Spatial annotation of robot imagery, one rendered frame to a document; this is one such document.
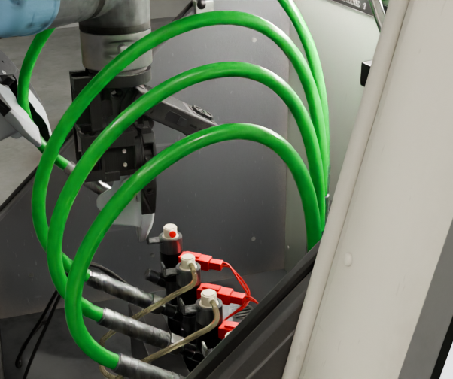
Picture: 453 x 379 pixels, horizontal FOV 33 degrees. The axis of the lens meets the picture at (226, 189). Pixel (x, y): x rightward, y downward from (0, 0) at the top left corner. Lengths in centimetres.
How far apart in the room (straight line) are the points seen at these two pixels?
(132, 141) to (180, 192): 44
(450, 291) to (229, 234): 91
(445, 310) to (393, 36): 19
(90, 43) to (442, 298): 50
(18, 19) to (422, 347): 45
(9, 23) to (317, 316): 37
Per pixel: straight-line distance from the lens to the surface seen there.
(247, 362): 61
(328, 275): 57
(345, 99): 107
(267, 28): 79
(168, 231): 92
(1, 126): 99
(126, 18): 80
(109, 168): 85
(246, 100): 124
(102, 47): 81
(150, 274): 94
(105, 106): 84
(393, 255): 49
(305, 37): 91
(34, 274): 128
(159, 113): 85
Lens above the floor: 152
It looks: 24 degrees down
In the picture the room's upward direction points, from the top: 1 degrees counter-clockwise
